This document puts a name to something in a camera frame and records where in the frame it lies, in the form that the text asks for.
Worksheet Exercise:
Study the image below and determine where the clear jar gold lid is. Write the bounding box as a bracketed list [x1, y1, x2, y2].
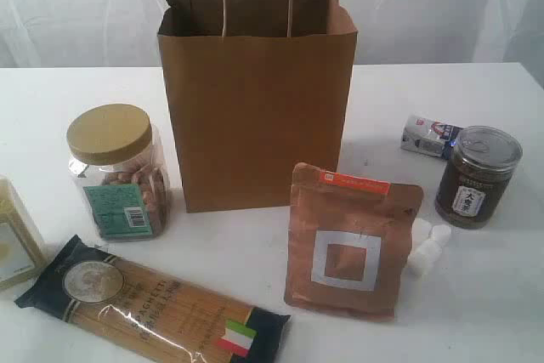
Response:
[66, 103, 170, 241]

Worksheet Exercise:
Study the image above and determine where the spaghetti packet dark blue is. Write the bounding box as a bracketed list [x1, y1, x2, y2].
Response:
[15, 235, 289, 362]

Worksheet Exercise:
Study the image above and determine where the white blue milk carton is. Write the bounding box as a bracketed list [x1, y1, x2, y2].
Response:
[400, 115, 462, 161]

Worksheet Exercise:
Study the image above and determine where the white backdrop curtain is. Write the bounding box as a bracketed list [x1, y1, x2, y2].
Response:
[1, 0, 543, 77]

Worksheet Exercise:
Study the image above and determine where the copper stand-up pouch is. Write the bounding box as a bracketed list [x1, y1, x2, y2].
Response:
[284, 163, 423, 320]

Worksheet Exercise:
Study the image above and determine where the brown paper bag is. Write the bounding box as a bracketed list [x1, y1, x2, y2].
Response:
[157, 0, 358, 213]

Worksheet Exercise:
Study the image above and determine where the yellow grain bottle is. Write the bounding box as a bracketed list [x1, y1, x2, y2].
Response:
[1, 175, 47, 291]

